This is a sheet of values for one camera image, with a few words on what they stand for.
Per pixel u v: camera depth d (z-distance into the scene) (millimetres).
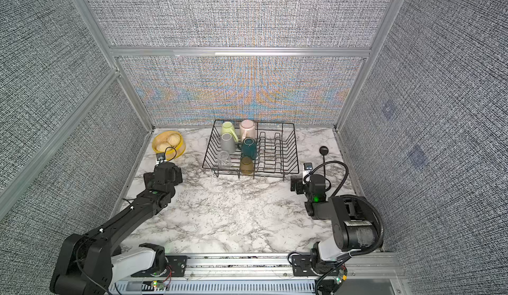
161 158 732
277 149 1009
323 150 1066
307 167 813
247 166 944
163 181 657
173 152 1070
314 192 718
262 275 720
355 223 461
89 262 403
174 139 1060
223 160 952
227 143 996
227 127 1031
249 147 949
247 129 1012
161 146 1025
